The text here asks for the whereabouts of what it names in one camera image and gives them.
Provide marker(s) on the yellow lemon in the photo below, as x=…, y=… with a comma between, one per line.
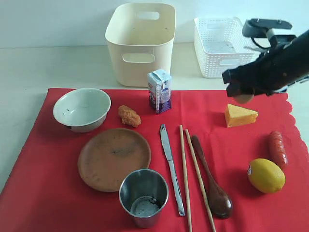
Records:
x=265, y=176

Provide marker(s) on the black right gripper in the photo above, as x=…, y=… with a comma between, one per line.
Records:
x=286, y=62

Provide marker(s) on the small milk carton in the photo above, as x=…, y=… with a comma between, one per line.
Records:
x=159, y=86

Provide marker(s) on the white perforated plastic basket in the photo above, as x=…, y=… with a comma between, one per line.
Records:
x=220, y=45

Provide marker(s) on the pale green bowl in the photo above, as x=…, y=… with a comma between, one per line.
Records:
x=82, y=110

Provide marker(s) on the fried chicken nugget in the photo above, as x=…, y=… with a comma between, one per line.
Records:
x=129, y=116

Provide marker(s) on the red sausage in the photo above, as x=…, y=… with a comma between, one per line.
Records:
x=276, y=149

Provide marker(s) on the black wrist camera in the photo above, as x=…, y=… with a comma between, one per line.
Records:
x=265, y=28

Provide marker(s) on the silver table knife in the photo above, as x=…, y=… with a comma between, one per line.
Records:
x=168, y=153

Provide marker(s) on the orange cheese wedge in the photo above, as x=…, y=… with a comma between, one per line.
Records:
x=238, y=116

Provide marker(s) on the stainless steel cup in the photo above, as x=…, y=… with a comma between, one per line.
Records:
x=143, y=194

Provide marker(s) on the cream plastic bin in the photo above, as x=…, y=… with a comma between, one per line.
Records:
x=140, y=40

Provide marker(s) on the right wooden chopstick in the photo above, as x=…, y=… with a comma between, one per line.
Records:
x=201, y=184

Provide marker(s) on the dark wooden spoon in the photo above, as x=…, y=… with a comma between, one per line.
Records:
x=219, y=201

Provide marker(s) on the brown round plate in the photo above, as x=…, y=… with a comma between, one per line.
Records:
x=110, y=156

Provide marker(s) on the wooden chopstick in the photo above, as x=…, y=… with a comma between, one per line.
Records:
x=186, y=184
x=201, y=184

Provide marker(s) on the brown egg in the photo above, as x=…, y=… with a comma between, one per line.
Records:
x=243, y=99

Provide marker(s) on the left wooden chopstick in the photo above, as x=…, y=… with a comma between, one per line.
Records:
x=186, y=184

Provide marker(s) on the red tablecloth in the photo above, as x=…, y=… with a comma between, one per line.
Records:
x=44, y=192

